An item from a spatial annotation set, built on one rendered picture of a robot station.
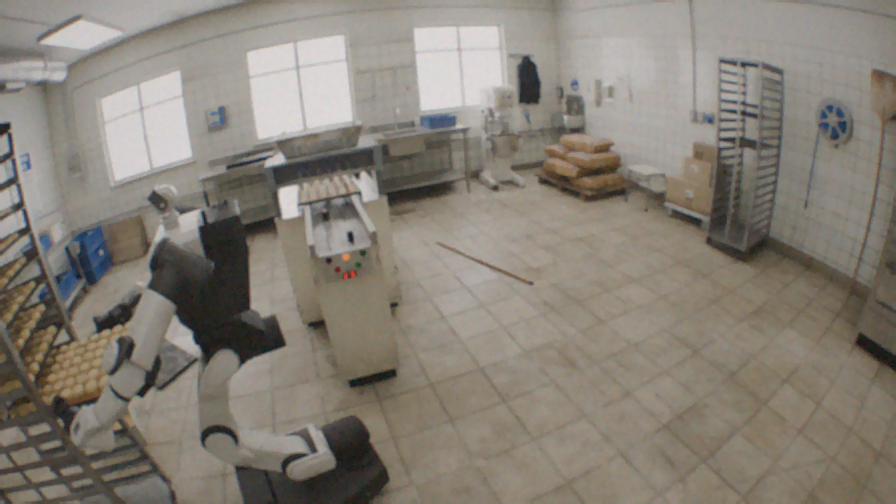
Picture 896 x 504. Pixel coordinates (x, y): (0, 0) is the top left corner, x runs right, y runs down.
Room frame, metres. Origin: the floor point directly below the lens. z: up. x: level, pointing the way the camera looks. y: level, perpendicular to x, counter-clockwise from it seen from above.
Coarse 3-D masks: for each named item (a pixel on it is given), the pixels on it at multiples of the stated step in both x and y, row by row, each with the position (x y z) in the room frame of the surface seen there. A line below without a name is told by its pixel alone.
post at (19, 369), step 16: (0, 320) 0.42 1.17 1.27; (0, 336) 0.40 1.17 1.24; (16, 352) 0.43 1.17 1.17; (16, 368) 0.40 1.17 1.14; (32, 384) 0.42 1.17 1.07; (32, 400) 0.39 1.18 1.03; (48, 416) 0.40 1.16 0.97; (64, 432) 0.42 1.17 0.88; (80, 464) 0.39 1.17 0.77; (96, 480) 0.40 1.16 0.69; (112, 496) 0.40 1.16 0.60
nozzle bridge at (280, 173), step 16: (368, 144) 2.50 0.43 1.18; (272, 160) 2.43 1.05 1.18; (288, 160) 2.32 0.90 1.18; (304, 160) 2.31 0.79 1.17; (320, 160) 2.42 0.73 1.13; (336, 160) 2.45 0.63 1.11; (352, 160) 2.48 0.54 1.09; (368, 160) 2.51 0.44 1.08; (272, 176) 2.24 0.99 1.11; (288, 176) 2.35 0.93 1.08; (304, 176) 2.38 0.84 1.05; (320, 176) 2.37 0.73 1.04; (336, 176) 2.40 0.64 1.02; (272, 192) 2.33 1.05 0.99
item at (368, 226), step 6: (354, 198) 2.29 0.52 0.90; (354, 204) 2.20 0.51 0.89; (360, 204) 2.16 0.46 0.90; (360, 210) 2.05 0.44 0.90; (360, 216) 2.00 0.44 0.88; (366, 216) 1.94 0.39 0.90; (366, 222) 1.85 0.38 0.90; (366, 228) 1.83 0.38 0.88; (372, 228) 1.75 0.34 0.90; (372, 234) 1.70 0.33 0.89; (372, 240) 1.70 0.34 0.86
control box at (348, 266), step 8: (352, 248) 1.69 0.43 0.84; (360, 248) 1.68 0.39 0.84; (368, 248) 1.69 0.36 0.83; (320, 256) 1.63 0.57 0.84; (328, 256) 1.64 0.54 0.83; (336, 256) 1.65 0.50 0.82; (352, 256) 1.67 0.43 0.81; (360, 256) 1.68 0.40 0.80; (368, 256) 1.69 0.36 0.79; (328, 264) 1.63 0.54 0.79; (336, 264) 1.64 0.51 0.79; (344, 264) 1.66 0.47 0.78; (352, 264) 1.67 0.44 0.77; (368, 264) 1.69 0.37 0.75; (328, 272) 1.63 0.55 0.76; (344, 272) 1.65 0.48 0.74; (360, 272) 1.68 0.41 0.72; (368, 272) 1.69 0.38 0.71; (328, 280) 1.63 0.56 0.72; (336, 280) 1.64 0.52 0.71
